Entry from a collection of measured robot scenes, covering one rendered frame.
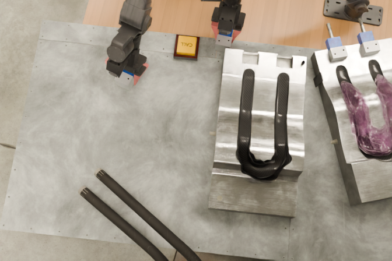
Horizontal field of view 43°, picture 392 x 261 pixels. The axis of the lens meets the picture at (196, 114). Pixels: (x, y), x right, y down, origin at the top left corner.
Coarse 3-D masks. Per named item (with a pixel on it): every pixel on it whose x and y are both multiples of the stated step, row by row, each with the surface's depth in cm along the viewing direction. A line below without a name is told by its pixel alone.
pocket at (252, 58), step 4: (244, 52) 161; (248, 52) 161; (252, 52) 161; (244, 56) 162; (248, 56) 162; (252, 56) 162; (256, 56) 162; (244, 60) 161; (248, 60) 161; (252, 60) 161; (256, 60) 161; (256, 64) 161
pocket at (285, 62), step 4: (276, 56) 160; (280, 56) 161; (284, 56) 161; (292, 56) 159; (276, 60) 161; (280, 60) 161; (284, 60) 161; (288, 60) 161; (292, 60) 160; (276, 64) 161; (280, 64) 161; (284, 64) 161; (288, 64) 161; (292, 64) 159; (292, 68) 158
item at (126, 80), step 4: (140, 52) 165; (124, 72) 161; (128, 72) 162; (120, 76) 160; (124, 76) 160; (128, 76) 160; (132, 76) 160; (116, 80) 160; (120, 80) 160; (124, 80) 160; (128, 80) 160; (132, 80) 162; (120, 84) 163; (124, 84) 160; (128, 84) 160; (132, 84) 165; (124, 88) 165; (128, 88) 162
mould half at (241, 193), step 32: (224, 64) 158; (224, 96) 156; (256, 96) 156; (224, 128) 150; (256, 128) 151; (288, 128) 152; (224, 160) 146; (224, 192) 151; (256, 192) 151; (288, 192) 151
